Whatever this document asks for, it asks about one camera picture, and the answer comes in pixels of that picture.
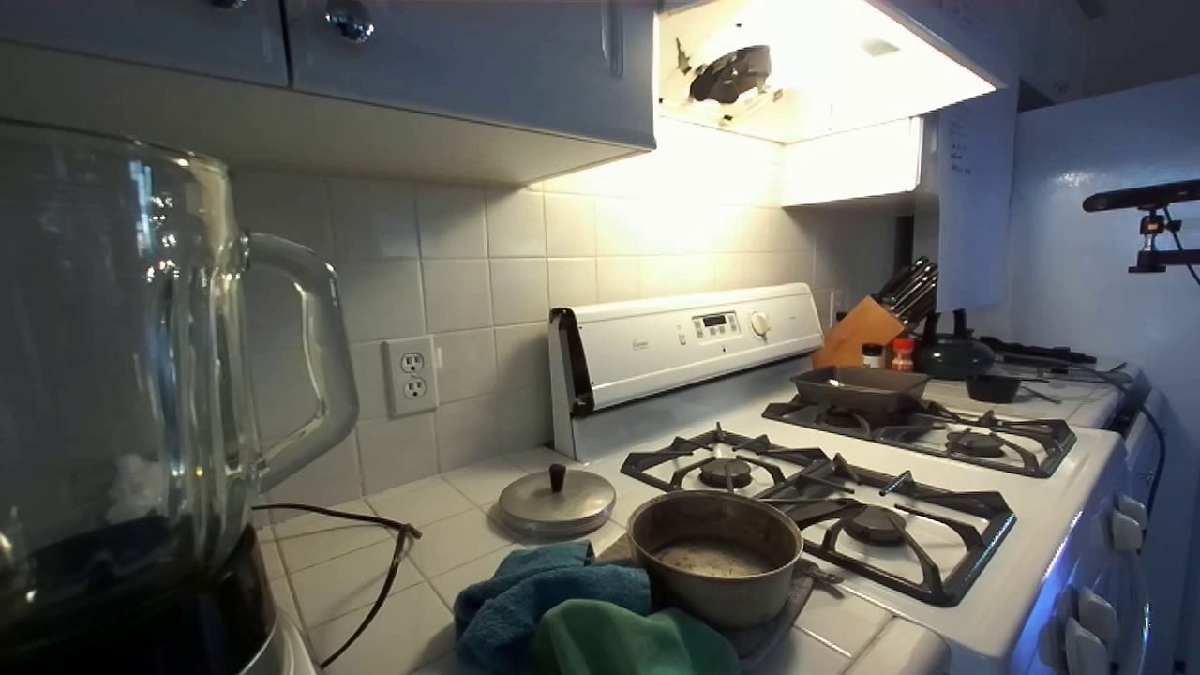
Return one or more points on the blue cloth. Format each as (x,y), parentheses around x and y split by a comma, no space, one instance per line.
(495,619)

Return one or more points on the glass blender jar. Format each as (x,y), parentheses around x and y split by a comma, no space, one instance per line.
(128,453)

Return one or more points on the black camera on stand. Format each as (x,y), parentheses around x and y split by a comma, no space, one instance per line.
(1160,230)

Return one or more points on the white range hood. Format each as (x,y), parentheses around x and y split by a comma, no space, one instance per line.
(840,89)

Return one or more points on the black burner grate near pan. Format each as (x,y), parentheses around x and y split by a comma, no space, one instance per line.
(1005,443)

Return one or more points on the upper kitchen cabinet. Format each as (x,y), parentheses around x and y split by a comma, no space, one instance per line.
(495,91)

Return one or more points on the green cloth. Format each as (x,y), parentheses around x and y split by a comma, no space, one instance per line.
(606,639)

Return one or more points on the silver pot lid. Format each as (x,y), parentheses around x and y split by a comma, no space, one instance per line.
(556,501)

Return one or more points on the small metal saucepan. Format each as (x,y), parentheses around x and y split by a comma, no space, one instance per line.
(717,555)

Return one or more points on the wooden knife block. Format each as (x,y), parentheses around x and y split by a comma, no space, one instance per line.
(882,315)

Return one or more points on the chrome cabinet knob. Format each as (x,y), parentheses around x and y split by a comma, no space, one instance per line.
(351,19)

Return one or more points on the black burner grate near pot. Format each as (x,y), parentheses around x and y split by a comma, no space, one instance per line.
(887,528)

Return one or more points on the white wall outlet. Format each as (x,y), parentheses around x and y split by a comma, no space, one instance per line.
(411,378)

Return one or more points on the black small pan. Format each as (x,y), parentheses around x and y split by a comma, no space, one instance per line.
(1005,388)

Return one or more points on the white gas stove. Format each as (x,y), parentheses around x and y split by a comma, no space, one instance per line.
(1067,586)

